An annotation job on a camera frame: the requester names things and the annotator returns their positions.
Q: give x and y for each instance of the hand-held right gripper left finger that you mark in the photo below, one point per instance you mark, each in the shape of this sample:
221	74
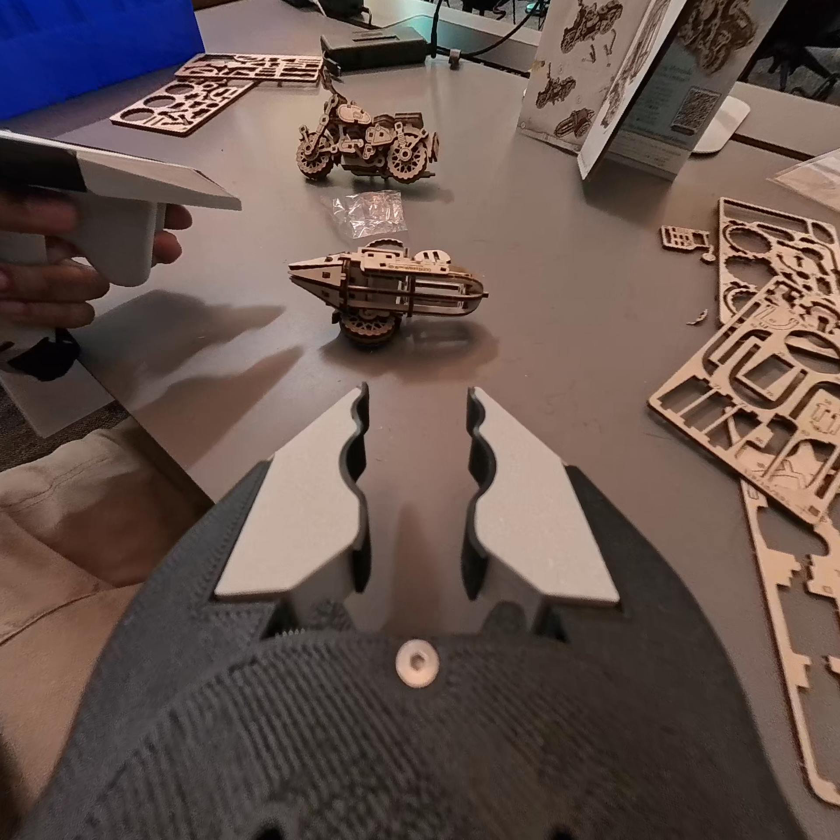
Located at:
289	518

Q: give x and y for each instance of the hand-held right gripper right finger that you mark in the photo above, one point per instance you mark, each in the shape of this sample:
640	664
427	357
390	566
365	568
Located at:
544	525

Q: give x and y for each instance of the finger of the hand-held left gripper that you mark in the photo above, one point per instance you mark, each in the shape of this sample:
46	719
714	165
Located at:
151	177

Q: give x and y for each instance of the wooden motorcycle model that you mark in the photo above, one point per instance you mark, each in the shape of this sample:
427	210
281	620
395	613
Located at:
407	157

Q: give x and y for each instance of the wooden sidecar model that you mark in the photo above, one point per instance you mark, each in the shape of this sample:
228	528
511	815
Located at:
394	275

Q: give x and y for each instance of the grey desk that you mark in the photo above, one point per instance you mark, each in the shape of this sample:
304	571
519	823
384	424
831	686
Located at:
558	295

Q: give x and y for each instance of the white desk stand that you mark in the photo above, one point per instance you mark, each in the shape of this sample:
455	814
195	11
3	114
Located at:
722	124

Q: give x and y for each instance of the person's left hand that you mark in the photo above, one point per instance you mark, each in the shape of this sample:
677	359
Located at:
39	289

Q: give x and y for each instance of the blue plastic bin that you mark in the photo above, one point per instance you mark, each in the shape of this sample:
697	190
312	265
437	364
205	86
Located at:
98	52

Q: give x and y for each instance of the small clear plastic bag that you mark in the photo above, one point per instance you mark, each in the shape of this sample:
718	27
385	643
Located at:
367	213

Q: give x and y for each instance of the person's tan trousers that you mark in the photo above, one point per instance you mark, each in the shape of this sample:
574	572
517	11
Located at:
65	525

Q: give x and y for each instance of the small curved wooden part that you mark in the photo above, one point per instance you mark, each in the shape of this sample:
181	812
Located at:
697	318

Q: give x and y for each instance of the black flat box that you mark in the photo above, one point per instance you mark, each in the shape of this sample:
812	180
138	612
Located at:
374	49

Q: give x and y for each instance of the small wooden grid part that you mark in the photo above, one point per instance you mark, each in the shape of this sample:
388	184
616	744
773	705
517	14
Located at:
682	237

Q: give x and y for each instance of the printed model kit booklet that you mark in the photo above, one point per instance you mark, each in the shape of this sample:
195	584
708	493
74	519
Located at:
656	118

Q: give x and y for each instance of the large clear plastic sleeve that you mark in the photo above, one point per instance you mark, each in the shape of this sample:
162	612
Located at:
814	180

